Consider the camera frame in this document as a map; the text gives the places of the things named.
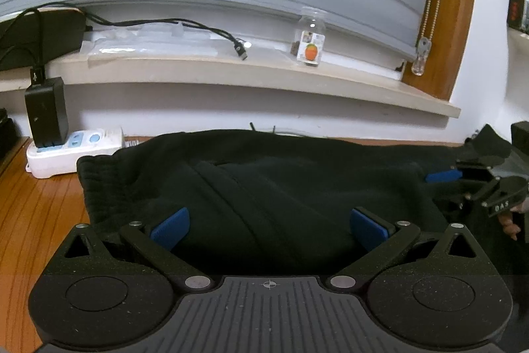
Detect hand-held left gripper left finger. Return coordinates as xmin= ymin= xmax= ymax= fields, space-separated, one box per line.
xmin=54 ymin=207 xmax=216 ymax=292

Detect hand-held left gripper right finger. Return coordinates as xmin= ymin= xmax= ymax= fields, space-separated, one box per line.
xmin=324 ymin=206 xmax=482 ymax=292

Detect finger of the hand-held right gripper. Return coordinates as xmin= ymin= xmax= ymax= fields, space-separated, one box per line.
xmin=465 ymin=176 xmax=529 ymax=218
xmin=426 ymin=156 xmax=505 ymax=184

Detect black sweatpants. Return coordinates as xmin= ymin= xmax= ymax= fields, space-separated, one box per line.
xmin=76 ymin=124 xmax=529 ymax=287

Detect person's right hand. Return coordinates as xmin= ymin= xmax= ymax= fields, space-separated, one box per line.
xmin=498 ymin=199 xmax=529 ymax=241

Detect white bookshelf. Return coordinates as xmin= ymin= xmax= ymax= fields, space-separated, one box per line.
xmin=508 ymin=28 xmax=529 ymax=48

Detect white power strip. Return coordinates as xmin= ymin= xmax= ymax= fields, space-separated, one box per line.
xmin=25 ymin=126 xmax=125 ymax=179

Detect black power adapter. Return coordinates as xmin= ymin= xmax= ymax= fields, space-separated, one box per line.
xmin=25 ymin=77 xmax=69 ymax=149

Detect beige window sill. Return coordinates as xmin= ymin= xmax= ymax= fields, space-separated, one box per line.
xmin=0 ymin=55 xmax=461 ymax=118

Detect glass bottle orange label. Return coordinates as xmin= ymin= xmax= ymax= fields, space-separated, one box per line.
xmin=294 ymin=7 xmax=327 ymax=68

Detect clear plastic bag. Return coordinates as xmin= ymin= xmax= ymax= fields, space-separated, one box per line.
xmin=83 ymin=22 xmax=244 ymax=60

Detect black flat case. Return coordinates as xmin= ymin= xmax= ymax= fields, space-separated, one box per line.
xmin=0 ymin=8 xmax=87 ymax=71

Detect beaded blind cord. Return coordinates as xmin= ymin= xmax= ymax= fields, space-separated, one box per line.
xmin=411 ymin=0 xmax=449 ymax=77

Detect wooden window frame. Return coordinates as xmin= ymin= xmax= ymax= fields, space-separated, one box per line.
xmin=401 ymin=0 xmax=479 ymax=101

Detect black usb cable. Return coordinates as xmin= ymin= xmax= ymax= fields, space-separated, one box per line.
xmin=83 ymin=10 xmax=249 ymax=61

